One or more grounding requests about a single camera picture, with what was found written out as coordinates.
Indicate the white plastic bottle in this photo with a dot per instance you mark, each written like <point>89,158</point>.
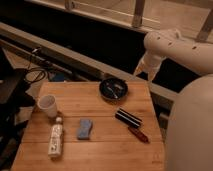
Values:
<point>55,143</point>

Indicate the blue sponge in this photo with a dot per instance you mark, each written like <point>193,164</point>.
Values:
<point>83,132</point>

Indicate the dark ceramic bowl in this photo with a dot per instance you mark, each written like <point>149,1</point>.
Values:
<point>113,89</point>

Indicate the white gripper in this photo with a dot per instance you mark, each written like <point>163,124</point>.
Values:
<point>150,63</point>

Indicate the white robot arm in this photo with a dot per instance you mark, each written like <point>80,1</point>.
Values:
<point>189,139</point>

